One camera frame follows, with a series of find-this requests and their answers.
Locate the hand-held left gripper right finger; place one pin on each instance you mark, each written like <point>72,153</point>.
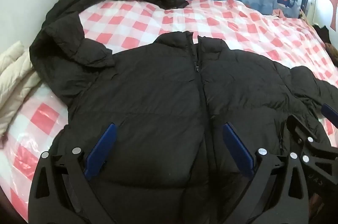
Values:
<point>237,147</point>

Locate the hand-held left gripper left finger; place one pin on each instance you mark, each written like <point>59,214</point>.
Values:
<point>101,147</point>

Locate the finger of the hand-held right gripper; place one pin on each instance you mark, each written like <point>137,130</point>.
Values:
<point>330,110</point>
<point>298,127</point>

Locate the black puffer jacket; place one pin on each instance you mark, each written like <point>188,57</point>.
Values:
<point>158,94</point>

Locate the dark clothes pile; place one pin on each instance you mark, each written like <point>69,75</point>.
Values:
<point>322,33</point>

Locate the cream puffer jacket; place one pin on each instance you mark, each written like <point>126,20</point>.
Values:
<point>15,76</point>

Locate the pink white checked bed sheet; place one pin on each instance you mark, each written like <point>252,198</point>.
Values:
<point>211,17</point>

